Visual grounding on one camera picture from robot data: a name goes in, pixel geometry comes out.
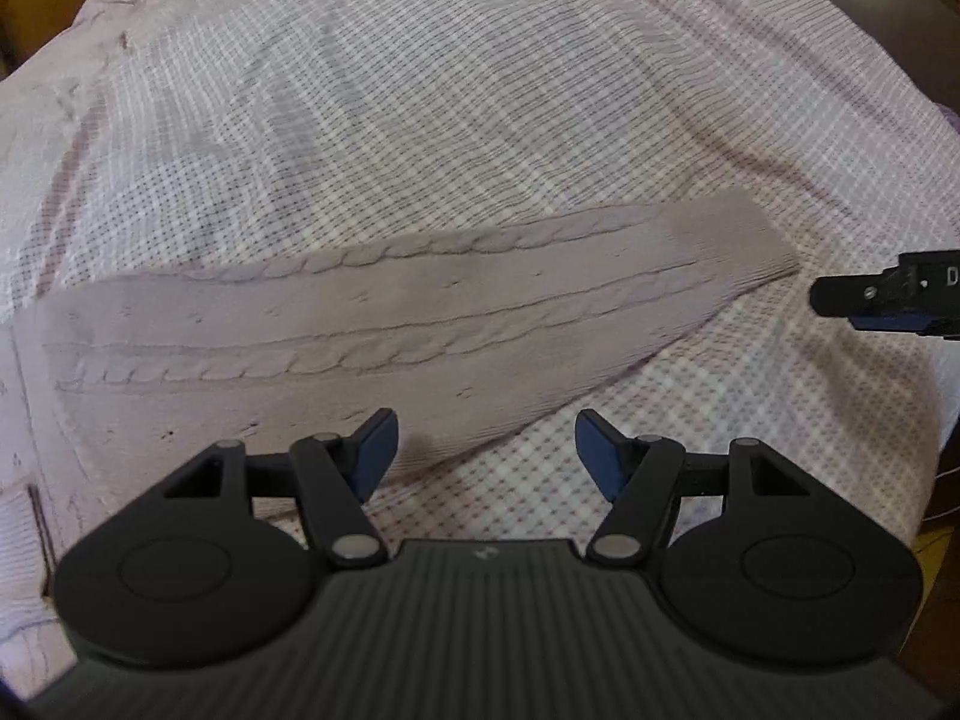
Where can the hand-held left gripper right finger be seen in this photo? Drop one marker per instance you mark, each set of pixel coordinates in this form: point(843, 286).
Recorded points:
point(600, 457)

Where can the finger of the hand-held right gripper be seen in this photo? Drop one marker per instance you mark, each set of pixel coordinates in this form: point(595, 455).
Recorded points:
point(847, 294)

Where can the pink checked bedsheet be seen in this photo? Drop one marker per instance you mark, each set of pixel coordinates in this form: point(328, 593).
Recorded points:
point(450, 90)

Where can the dark wooden furniture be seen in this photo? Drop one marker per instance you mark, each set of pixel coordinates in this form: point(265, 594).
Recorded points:
point(885, 0)

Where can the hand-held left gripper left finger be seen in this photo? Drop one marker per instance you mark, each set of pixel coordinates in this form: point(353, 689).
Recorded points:
point(375, 454)

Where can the brown cardboard box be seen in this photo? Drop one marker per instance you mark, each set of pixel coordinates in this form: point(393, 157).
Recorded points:
point(30, 0)

